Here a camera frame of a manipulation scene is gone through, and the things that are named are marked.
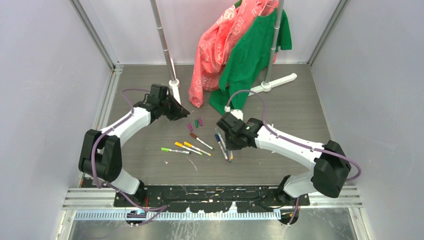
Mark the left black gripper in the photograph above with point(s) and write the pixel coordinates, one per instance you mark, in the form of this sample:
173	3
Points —
179	112

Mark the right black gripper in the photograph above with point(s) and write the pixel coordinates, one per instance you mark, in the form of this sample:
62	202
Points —
230	146

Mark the clear capped green marker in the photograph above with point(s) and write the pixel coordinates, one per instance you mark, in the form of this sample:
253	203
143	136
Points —
217	131

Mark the blue capped marker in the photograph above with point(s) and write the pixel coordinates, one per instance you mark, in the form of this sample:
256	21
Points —
221	147

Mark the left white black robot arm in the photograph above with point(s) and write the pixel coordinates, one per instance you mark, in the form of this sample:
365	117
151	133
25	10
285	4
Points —
101	152

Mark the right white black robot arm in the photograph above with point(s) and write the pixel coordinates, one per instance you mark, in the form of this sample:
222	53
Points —
328	167

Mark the left clothes rack pole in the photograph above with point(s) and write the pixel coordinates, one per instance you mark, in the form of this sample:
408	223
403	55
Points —
173	82

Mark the clothes rack pole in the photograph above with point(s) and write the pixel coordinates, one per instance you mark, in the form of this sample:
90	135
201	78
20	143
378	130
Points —
173	82
273	53

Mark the brown capped marker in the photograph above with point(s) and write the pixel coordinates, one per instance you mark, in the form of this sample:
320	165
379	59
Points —
201	141

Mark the orange capped marker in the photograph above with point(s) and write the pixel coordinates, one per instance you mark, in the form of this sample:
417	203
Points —
188	148

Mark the yellow capped marker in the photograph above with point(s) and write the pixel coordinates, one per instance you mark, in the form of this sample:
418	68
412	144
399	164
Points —
187	144

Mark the light green capped marker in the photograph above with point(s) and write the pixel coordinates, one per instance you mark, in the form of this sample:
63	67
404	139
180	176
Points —
164	149

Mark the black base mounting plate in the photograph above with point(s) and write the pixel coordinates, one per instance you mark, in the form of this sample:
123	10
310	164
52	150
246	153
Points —
213	199

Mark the right clothes rack pole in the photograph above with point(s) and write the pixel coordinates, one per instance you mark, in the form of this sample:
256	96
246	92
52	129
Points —
273	53

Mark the pink patterned garment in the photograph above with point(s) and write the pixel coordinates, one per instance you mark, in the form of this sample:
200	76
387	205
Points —
215	44

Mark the green t-shirt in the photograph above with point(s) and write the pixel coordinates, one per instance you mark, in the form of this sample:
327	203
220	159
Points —
248	58

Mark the perforated metal rail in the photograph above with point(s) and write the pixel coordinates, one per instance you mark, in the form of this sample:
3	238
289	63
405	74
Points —
138	215

